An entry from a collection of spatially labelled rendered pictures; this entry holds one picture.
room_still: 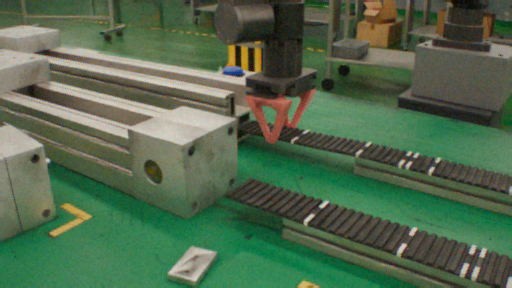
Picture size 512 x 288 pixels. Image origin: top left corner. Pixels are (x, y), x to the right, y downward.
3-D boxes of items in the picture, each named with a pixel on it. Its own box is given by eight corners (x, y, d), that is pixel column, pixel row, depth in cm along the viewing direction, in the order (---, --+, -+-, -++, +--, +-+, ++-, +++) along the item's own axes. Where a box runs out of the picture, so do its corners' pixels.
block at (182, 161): (249, 179, 65) (248, 113, 61) (187, 220, 55) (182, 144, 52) (198, 163, 69) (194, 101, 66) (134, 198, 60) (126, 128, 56)
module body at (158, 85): (261, 129, 82) (261, 81, 79) (225, 148, 74) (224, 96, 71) (15, 70, 123) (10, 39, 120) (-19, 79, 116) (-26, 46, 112)
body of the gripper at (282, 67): (243, 90, 68) (243, 38, 65) (280, 75, 76) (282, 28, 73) (282, 98, 65) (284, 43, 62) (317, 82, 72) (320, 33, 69)
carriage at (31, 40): (62, 58, 109) (58, 29, 107) (21, 68, 101) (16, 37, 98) (27, 51, 118) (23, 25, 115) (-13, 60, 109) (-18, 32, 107)
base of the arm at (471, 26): (490, 46, 100) (436, 40, 105) (496, 9, 97) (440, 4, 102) (489, 52, 92) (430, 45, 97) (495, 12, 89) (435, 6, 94)
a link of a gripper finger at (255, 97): (243, 142, 71) (243, 80, 68) (269, 128, 77) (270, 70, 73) (283, 153, 68) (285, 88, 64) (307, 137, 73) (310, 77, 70)
